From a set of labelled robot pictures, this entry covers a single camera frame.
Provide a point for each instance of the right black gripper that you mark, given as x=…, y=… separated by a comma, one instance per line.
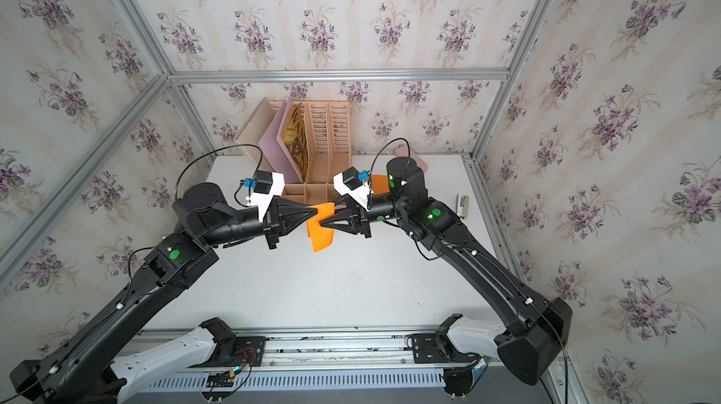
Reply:
x=362, y=222

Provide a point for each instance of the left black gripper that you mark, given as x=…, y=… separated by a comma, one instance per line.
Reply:
x=279, y=214

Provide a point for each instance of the orange square paper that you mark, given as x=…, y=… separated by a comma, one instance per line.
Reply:
x=320, y=237
x=379, y=184

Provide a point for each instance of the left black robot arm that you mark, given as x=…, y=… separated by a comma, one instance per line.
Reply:
x=89, y=367

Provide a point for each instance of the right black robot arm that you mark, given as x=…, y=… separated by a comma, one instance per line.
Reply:
x=535, y=329

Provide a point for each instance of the pink board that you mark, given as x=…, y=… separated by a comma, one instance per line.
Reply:
x=273, y=147

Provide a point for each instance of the yellow patterned book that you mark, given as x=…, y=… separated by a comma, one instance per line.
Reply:
x=294, y=139

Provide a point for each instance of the beige board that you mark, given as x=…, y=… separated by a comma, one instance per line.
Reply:
x=254, y=129

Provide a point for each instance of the peach desk organizer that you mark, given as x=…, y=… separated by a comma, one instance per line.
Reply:
x=327, y=128

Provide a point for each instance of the small grey stapler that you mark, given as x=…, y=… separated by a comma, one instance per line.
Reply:
x=462, y=206

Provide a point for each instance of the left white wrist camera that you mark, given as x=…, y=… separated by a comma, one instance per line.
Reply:
x=263, y=188

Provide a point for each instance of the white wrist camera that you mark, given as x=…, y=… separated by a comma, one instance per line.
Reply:
x=355, y=184
x=263, y=188

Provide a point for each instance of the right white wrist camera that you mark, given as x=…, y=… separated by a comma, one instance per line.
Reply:
x=355, y=184

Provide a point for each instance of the aluminium mounting rail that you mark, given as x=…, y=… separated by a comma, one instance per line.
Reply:
x=373, y=350

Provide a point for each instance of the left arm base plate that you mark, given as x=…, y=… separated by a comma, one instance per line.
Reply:
x=243, y=349

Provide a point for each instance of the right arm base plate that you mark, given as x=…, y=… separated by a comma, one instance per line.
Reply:
x=430, y=348

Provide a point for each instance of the white perforated cable tray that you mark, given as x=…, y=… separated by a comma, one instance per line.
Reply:
x=299, y=380

